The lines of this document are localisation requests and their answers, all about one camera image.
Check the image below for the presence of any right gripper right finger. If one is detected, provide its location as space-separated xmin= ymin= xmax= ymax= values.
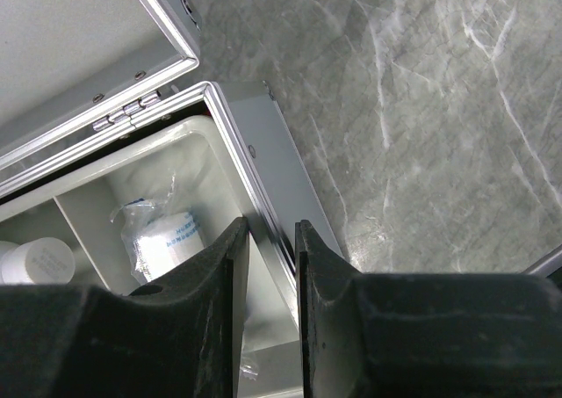
xmin=295 ymin=221 xmax=561 ymax=397

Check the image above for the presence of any grey metal case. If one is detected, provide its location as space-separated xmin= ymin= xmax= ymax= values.
xmin=0 ymin=0 xmax=345 ymax=329

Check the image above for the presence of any white blue tube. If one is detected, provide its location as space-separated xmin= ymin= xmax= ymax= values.
xmin=109 ymin=169 xmax=260 ymax=380

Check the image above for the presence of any grey plastic divided tray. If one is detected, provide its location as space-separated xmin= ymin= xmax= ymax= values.
xmin=1 ymin=116 xmax=302 ymax=397

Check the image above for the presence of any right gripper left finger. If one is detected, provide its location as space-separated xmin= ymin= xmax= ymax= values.
xmin=1 ymin=217 xmax=249 ymax=397

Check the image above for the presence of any aluminium frame rail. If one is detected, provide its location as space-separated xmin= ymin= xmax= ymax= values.
xmin=524 ymin=245 xmax=562 ymax=277

